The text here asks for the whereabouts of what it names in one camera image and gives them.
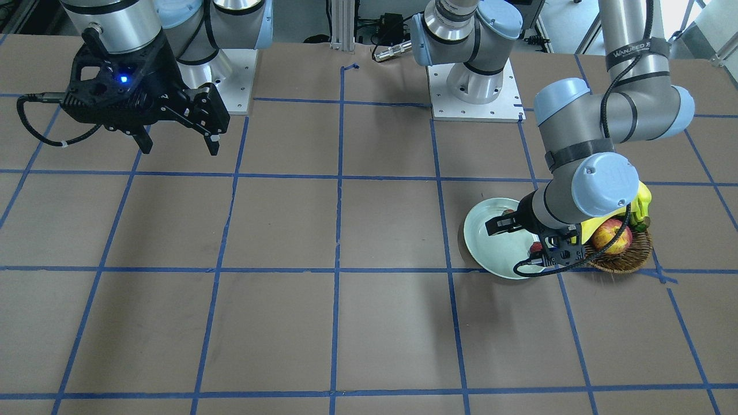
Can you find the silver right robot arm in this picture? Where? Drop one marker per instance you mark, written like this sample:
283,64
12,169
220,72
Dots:
173,23

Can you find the pale green round plate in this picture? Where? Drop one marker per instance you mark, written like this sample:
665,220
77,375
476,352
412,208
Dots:
497,254

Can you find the red yellow apple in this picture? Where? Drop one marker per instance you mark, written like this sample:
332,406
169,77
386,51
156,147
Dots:
606,232

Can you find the yellow banana bunch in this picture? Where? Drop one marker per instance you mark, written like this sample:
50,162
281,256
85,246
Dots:
639,216

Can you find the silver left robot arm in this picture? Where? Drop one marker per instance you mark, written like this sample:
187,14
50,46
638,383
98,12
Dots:
579,130

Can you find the aluminium frame post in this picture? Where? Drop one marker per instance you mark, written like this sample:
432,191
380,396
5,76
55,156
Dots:
342,23

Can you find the brown wicker basket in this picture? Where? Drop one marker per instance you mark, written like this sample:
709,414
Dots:
633,259

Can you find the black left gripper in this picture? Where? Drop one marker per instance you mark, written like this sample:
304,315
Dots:
523,214

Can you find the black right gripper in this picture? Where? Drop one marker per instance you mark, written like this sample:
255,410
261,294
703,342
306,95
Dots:
163,79

